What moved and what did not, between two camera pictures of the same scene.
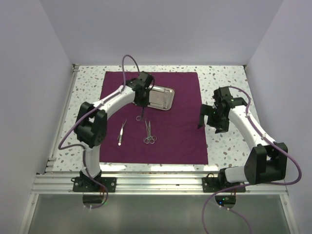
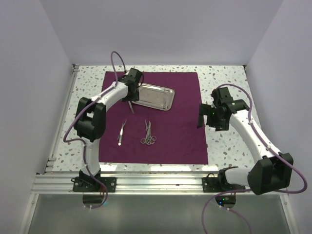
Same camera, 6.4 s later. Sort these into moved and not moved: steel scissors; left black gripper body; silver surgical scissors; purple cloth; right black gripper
Moved: left black gripper body; silver surgical scissors
Not moved: steel scissors; right black gripper; purple cloth
